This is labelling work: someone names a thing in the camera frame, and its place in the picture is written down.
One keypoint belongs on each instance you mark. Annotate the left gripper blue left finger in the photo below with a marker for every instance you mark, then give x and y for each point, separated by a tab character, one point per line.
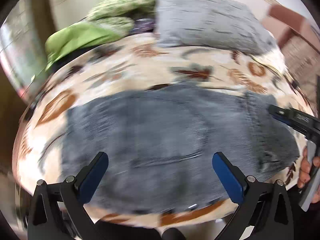
45	220

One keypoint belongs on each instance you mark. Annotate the green patterned quilt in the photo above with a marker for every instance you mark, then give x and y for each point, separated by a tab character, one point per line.
106	22

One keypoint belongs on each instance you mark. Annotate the purple patterned cloth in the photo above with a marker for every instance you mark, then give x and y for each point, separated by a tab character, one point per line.
143	25

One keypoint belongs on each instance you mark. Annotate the person right hand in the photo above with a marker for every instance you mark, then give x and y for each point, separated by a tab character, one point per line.
304	176

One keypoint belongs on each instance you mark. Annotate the striped floral sofa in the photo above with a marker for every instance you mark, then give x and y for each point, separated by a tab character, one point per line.
298	41

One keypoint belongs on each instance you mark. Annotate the grey quilted pillow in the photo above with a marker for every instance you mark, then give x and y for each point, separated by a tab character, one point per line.
222	24

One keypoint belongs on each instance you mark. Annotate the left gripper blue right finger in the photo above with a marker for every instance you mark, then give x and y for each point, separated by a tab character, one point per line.
264	206

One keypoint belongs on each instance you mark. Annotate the leaf pattern bed blanket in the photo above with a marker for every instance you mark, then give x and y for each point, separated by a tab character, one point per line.
136	63

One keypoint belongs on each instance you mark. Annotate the grey denim jeans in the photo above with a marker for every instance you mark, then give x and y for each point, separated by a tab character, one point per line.
160	145

